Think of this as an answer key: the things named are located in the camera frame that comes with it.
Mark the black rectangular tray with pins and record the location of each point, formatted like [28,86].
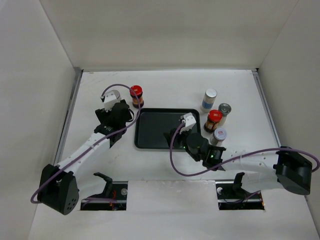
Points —
[154,122]

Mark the right red-lid chili sauce jar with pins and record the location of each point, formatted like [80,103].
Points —
[213,118]

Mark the red-white label lid jar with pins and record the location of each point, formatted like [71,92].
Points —
[218,136]

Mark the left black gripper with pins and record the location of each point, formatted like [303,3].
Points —
[103,115]

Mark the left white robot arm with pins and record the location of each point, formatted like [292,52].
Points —
[58,187]

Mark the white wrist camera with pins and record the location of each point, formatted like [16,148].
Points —
[108,100]
[188,121]

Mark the left red-lid chili sauce jar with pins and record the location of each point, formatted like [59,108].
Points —
[136,93]

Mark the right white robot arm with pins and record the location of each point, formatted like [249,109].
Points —
[272,168]

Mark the silver-lid bead jar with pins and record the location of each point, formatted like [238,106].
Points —
[208,100]
[117,94]

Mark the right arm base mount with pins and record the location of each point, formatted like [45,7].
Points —
[231,196]

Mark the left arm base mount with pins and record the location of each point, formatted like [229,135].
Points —
[113,197]

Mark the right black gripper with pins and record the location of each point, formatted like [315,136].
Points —
[169,136]

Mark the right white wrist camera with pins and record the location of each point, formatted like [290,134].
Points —
[188,121]

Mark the silver-cap seasoning bottle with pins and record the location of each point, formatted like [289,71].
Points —
[225,110]

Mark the red-lid chili sauce jar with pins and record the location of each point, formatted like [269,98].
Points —
[136,93]
[213,118]

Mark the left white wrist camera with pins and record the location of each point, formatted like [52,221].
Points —
[108,100]

